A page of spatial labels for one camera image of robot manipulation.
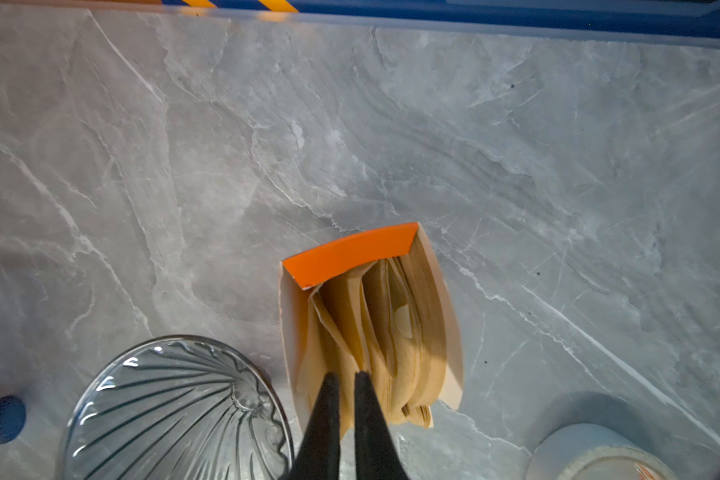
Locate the brown paper coffee filter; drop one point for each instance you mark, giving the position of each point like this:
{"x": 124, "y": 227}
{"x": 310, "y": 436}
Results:
{"x": 322, "y": 333}

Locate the orange coffee filter box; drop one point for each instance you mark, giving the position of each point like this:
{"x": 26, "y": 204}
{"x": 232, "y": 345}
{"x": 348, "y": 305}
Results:
{"x": 411, "y": 330}

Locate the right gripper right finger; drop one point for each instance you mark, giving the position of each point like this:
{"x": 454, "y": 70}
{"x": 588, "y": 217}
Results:
{"x": 375, "y": 454}

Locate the grey glass dripper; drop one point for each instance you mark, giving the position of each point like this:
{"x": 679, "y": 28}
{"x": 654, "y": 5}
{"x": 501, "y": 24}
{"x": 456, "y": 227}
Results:
{"x": 178, "y": 407}

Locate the white tape roll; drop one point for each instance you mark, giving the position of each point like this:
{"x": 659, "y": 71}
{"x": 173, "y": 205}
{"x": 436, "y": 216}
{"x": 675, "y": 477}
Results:
{"x": 590, "y": 451}

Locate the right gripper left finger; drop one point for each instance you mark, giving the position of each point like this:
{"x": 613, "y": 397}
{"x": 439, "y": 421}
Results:
{"x": 319, "y": 454}

